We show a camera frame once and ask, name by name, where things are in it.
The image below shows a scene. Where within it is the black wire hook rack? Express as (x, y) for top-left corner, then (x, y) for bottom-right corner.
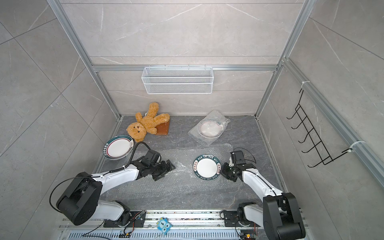
(286, 89), (353, 168)

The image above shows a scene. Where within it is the brown teddy bear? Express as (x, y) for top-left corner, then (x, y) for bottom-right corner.
(127, 102), (171, 143)

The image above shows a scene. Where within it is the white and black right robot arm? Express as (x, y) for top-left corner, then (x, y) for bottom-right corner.
(220, 150), (306, 240)

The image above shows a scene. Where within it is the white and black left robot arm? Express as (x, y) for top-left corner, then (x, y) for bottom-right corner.
(54, 150), (176, 227)

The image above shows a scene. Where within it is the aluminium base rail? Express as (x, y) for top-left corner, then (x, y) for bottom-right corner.
(55, 210), (267, 240)

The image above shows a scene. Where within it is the blue cartoon toy figure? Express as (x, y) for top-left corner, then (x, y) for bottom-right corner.
(157, 217), (172, 235)

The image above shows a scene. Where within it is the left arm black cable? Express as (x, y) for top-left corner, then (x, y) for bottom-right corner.
(49, 141), (152, 214)

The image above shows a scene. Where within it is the white wire mesh basket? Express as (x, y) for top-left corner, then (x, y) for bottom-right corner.
(142, 67), (214, 95)

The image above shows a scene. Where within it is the bubble plate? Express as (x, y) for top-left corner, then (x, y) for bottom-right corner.
(193, 155), (222, 181)
(103, 135), (135, 160)
(188, 110), (231, 147)

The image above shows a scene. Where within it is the brown wooden block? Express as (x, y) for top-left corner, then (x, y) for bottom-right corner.
(156, 121), (170, 136)

